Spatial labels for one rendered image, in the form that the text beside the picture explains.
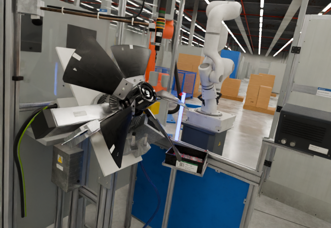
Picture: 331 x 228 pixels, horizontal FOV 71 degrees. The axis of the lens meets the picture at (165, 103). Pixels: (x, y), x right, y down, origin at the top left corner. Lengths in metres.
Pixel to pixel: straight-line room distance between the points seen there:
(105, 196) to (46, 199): 0.70
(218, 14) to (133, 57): 0.58
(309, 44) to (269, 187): 1.58
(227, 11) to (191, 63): 7.71
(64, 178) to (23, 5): 0.87
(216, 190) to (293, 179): 1.51
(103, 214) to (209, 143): 0.84
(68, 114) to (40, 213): 1.15
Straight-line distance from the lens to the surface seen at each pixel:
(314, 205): 3.02
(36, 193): 1.91
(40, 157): 1.79
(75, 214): 1.63
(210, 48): 1.51
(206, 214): 1.66
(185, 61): 9.35
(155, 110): 1.65
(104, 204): 1.38
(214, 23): 1.51
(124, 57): 1.28
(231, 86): 10.41
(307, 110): 1.31
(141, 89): 1.08
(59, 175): 1.43
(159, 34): 1.17
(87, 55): 1.03
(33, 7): 1.32
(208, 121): 1.71
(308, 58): 2.75
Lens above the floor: 1.40
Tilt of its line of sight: 11 degrees down
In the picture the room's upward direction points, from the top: 9 degrees clockwise
